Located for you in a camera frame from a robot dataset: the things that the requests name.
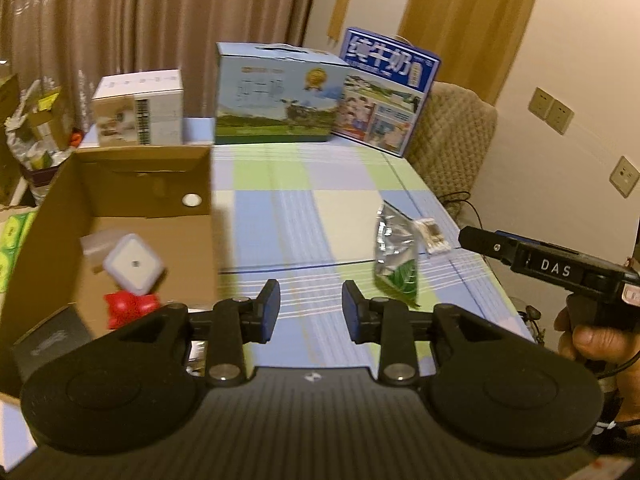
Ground red pig toy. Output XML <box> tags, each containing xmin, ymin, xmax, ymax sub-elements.
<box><xmin>103</xmin><ymin>290</ymin><xmax>160</xmax><ymax>330</ymax></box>

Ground checkered bed sheet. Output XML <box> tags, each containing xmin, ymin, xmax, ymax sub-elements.
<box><xmin>0</xmin><ymin>116</ymin><xmax>536</xmax><ymax>470</ymax></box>

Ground person's right hand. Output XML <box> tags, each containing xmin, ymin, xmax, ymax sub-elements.
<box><xmin>554</xmin><ymin>295</ymin><xmax>639</xmax><ymax>422</ymax></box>

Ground brown curtain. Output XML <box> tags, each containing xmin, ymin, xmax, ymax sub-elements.
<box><xmin>1</xmin><ymin>0</ymin><xmax>311</xmax><ymax>129</ymax></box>

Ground translucent plastic cup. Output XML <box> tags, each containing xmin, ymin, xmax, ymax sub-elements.
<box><xmin>80</xmin><ymin>229</ymin><xmax>127</xmax><ymax>273</ymax></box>

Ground white appliance box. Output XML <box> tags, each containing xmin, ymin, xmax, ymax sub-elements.
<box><xmin>92</xmin><ymin>70</ymin><xmax>183</xmax><ymax>148</ymax></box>

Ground quilted beige chair cover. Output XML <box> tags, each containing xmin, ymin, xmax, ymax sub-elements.
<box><xmin>405</xmin><ymin>82</ymin><xmax>498</xmax><ymax>204</ymax></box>

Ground black cables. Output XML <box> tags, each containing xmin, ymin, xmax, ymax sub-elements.
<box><xmin>439</xmin><ymin>190</ymin><xmax>486</xmax><ymax>231</ymax></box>

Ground light blue milk carton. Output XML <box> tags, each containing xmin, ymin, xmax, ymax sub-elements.
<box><xmin>215</xmin><ymin>42</ymin><xmax>349</xmax><ymax>144</ymax></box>

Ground wall socket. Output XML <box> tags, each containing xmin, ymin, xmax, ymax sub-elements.
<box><xmin>608</xmin><ymin>156</ymin><xmax>640</xmax><ymax>198</ymax></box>

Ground bin with trash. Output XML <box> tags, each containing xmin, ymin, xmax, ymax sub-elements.
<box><xmin>1</xmin><ymin>79</ymin><xmax>85</xmax><ymax>205</ymax></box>

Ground cotton swab pack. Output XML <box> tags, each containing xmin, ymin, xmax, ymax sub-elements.
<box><xmin>412</xmin><ymin>218</ymin><xmax>451</xmax><ymax>255</ymax></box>

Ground green tissue packs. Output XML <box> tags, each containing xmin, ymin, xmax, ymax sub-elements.
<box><xmin>0</xmin><ymin>210</ymin><xmax>37</xmax><ymax>294</ymax></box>

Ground silver green foil pouch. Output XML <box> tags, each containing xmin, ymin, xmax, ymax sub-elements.
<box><xmin>374</xmin><ymin>202</ymin><xmax>419</xmax><ymax>304</ymax></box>

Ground black product box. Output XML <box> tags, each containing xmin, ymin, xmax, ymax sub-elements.
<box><xmin>11</xmin><ymin>304</ymin><xmax>93</xmax><ymax>382</ymax></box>

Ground yellow wooden door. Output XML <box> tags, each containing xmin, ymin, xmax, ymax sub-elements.
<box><xmin>399</xmin><ymin>0</ymin><xmax>535</xmax><ymax>104</ymax></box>

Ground brown cardboard box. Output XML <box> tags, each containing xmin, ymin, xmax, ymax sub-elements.
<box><xmin>0</xmin><ymin>144</ymin><xmax>222</xmax><ymax>401</ymax></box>

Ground dark blue milk carton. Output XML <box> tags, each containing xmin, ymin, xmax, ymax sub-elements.
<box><xmin>332</xmin><ymin>27</ymin><xmax>440</xmax><ymax>157</ymax></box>

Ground white power adapter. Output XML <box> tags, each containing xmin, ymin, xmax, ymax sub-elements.
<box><xmin>102</xmin><ymin>233</ymin><xmax>165</xmax><ymax>296</ymax></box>

